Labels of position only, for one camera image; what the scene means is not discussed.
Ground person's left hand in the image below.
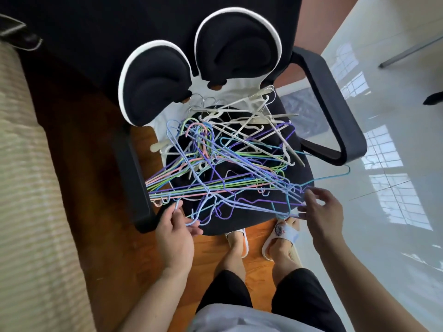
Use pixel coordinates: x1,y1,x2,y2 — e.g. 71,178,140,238
155,200,204,274

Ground person's right hand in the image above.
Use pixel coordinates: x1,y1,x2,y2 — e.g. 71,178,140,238
298,187,344,255

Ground light blue wire hanger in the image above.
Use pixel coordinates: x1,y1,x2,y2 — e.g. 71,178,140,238
175,190,308,227

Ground person's left forearm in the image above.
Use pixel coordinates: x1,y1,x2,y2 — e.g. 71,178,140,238
118,268,195,332

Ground person's right forearm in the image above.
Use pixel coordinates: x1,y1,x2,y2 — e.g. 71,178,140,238
316,238,430,332

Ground white slipper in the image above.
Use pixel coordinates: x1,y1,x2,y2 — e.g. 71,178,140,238
225,228,249,259
262,218,302,262

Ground person's right leg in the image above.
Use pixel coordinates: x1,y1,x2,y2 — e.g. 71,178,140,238
269,219,302,282

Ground person's leg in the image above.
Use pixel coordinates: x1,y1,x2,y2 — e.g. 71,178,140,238
214,231,248,285
269,219,302,282

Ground person's left leg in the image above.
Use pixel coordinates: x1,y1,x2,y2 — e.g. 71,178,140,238
214,231,248,285

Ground black chair armrest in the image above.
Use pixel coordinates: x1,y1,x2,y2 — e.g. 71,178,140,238
292,46,368,166
111,126,163,234

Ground black shorts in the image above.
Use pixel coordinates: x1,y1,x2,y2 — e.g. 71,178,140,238
195,268,347,332

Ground white shirt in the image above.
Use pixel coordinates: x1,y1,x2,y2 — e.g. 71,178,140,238
188,303,326,332

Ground black office chair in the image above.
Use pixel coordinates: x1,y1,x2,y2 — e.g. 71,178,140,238
35,0,367,237

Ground beige striped mattress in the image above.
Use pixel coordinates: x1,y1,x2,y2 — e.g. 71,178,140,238
0,41,98,332

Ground black furniture foot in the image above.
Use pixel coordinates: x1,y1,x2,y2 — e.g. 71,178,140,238
422,91,443,106

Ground grey metal table leg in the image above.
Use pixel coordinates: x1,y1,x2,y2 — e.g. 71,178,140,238
378,33,443,69

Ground teal wire hanger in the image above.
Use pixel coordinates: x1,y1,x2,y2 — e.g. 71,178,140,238
270,165,351,218

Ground pile of colourful wire hangers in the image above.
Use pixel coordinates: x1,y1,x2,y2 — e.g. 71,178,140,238
145,117,308,227

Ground black strap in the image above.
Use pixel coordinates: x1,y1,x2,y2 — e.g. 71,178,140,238
0,14,44,52

